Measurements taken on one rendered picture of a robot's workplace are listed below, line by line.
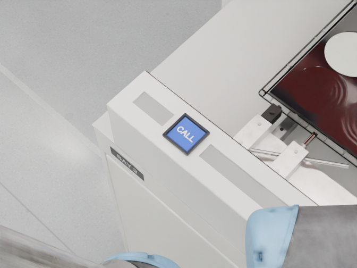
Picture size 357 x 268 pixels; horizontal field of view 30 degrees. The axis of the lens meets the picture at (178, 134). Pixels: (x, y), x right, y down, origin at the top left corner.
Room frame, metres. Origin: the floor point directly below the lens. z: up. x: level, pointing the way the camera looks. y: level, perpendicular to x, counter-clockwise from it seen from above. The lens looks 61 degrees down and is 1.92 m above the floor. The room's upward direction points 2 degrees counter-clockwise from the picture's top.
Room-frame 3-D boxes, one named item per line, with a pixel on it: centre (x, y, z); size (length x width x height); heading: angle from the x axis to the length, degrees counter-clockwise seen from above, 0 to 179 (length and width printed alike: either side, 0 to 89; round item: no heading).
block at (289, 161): (0.50, -0.18, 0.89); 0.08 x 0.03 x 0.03; 136
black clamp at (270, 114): (0.59, -0.17, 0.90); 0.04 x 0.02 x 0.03; 136
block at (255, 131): (0.55, -0.12, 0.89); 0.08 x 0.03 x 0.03; 136
